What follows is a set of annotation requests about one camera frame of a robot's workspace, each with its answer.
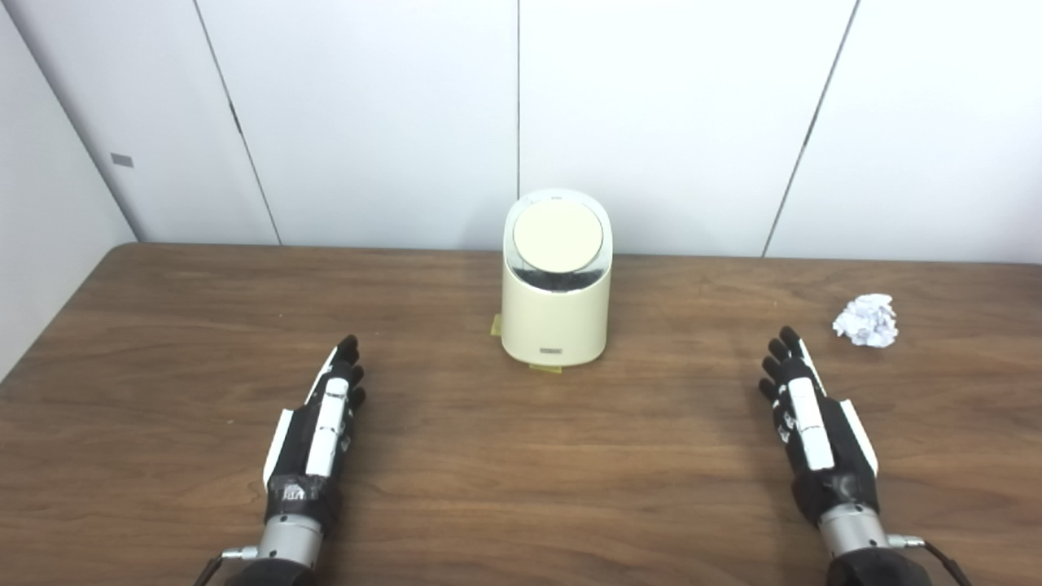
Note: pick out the round cream bin lid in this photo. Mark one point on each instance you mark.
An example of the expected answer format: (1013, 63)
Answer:
(558, 236)

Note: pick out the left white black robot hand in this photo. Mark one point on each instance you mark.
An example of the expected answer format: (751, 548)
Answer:
(326, 423)

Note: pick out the cream-colored bin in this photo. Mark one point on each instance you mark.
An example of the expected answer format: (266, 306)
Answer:
(553, 317)

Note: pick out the white paper ball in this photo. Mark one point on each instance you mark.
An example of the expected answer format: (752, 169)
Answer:
(867, 320)

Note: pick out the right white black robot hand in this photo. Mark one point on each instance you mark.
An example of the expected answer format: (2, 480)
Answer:
(810, 423)

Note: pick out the small grey wall label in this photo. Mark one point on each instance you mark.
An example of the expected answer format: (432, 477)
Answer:
(122, 160)

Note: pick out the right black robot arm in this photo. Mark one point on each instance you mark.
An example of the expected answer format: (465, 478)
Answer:
(855, 537)

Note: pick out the small yellow tape piece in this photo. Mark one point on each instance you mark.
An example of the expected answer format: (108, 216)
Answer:
(496, 325)

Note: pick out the wide yellow tape piece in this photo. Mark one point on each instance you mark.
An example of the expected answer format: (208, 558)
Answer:
(545, 369)

